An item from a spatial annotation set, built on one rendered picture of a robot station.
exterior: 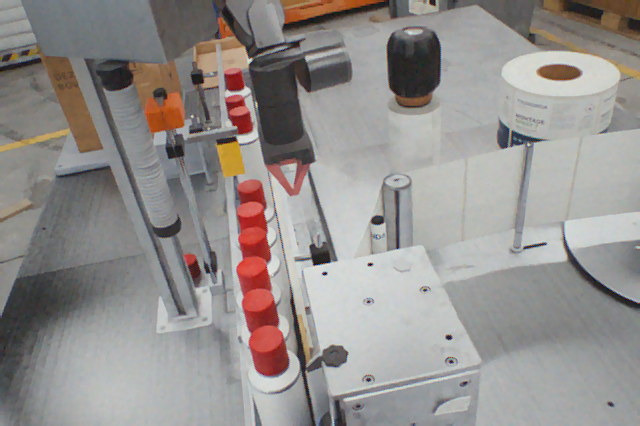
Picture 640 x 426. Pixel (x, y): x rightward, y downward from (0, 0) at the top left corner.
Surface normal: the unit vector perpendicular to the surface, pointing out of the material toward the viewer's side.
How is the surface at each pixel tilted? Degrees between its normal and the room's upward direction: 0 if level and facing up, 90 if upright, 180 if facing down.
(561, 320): 0
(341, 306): 0
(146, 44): 90
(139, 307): 0
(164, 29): 90
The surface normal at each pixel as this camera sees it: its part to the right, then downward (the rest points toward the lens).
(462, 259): -0.11, -0.79
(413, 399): 0.17, 0.58
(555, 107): -0.31, 0.60
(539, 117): -0.57, 0.54
